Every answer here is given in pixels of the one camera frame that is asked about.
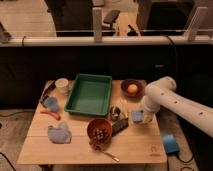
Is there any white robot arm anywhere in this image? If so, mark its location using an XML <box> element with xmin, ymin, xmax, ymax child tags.
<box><xmin>133</xmin><ymin>76</ymin><xmax>213</xmax><ymax>138</ymax></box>

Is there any yellow corn piece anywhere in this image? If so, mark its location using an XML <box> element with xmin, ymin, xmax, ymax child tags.
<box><xmin>119</xmin><ymin>98</ymin><xmax>128</xmax><ymax>118</ymax></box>

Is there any dark red bowl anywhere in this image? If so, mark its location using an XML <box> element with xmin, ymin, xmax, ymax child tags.
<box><xmin>121</xmin><ymin>79</ymin><xmax>143</xmax><ymax>98</ymax></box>

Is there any small blue toy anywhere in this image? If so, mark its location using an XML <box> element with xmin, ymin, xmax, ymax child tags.
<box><xmin>44</xmin><ymin>97</ymin><xmax>59</xmax><ymax>112</ymax></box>

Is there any orange bowl with pinecone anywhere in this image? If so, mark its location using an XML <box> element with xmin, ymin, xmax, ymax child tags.
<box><xmin>87</xmin><ymin>118</ymin><xmax>112</xmax><ymax>144</ymax></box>

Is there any orange handled tool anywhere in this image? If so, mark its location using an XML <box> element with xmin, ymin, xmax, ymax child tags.
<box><xmin>40</xmin><ymin>109</ymin><xmax>61</xmax><ymax>121</ymax></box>

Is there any orange fruit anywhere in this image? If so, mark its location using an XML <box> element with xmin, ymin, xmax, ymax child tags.
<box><xmin>127</xmin><ymin>84</ymin><xmax>138</xmax><ymax>94</ymax></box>

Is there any crumpled blue cloth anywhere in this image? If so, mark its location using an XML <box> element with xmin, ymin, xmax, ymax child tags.
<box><xmin>47</xmin><ymin>122</ymin><xmax>72</xmax><ymax>144</ymax></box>

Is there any green plastic tray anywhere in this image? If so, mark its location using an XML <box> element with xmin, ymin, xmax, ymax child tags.
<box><xmin>64</xmin><ymin>74</ymin><xmax>112</xmax><ymax>117</ymax></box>

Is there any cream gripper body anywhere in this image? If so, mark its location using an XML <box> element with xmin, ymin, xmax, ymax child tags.
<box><xmin>131</xmin><ymin>108</ymin><xmax>153</xmax><ymax>124</ymax></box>

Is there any white cup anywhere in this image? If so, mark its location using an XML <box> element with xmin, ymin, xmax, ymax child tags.
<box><xmin>55</xmin><ymin>78</ymin><xmax>69</xmax><ymax>94</ymax></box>

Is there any metal spoon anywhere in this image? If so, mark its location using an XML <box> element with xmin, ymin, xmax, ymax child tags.
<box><xmin>92</xmin><ymin>145</ymin><xmax>120</xmax><ymax>162</ymax></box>

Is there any wooden table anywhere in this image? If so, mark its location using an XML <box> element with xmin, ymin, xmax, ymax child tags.
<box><xmin>17</xmin><ymin>90</ymin><xmax>167</xmax><ymax>165</ymax></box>

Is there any blue object on floor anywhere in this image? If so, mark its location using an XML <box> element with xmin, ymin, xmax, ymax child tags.
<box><xmin>162</xmin><ymin>134</ymin><xmax>180</xmax><ymax>154</ymax></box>

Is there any small metal cup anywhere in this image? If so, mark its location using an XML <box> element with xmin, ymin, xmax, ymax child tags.
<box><xmin>109</xmin><ymin>106</ymin><xmax>121</xmax><ymax>121</ymax></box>

